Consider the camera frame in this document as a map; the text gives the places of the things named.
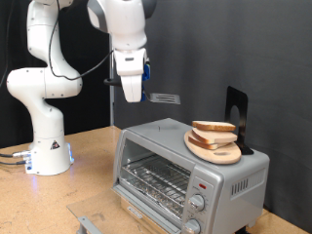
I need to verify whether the silver toaster oven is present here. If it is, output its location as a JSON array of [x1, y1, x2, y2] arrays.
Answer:
[[111, 117, 271, 234]]

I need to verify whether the dark grey backdrop curtain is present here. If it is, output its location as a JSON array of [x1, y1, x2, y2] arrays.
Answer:
[[113, 0, 312, 234]]

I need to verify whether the silver oven knob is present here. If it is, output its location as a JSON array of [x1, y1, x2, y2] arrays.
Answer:
[[183, 217, 202, 234], [188, 193, 207, 213]]

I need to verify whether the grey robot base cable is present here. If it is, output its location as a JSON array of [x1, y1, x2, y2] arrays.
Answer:
[[0, 159, 32, 167], [0, 149, 32, 159]]

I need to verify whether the black backdrop cloth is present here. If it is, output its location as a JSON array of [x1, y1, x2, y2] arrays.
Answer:
[[0, 0, 115, 149]]

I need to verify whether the black metal bookend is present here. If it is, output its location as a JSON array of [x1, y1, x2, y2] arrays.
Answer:
[[224, 86, 255, 156]]

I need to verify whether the glass oven door with handle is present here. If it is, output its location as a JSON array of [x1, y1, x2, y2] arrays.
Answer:
[[66, 185, 183, 234]]

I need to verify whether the metal pole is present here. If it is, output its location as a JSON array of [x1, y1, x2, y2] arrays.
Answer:
[[108, 32, 116, 127]]

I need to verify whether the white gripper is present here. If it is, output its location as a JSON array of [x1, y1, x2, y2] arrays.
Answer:
[[113, 48, 149, 103]]

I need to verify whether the black spatula with blue block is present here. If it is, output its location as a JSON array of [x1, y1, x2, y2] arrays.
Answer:
[[103, 77, 181, 105]]

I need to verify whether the wooden block under oven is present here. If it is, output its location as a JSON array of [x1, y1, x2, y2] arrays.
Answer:
[[120, 196, 164, 234]]

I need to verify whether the round wooden cutting board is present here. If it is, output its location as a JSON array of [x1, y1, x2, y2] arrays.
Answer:
[[183, 130, 243, 165]]

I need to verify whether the black camera cable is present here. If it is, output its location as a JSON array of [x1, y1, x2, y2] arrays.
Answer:
[[48, 0, 115, 82]]

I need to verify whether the wire oven rack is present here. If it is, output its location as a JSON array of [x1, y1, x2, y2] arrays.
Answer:
[[121, 155, 192, 218]]

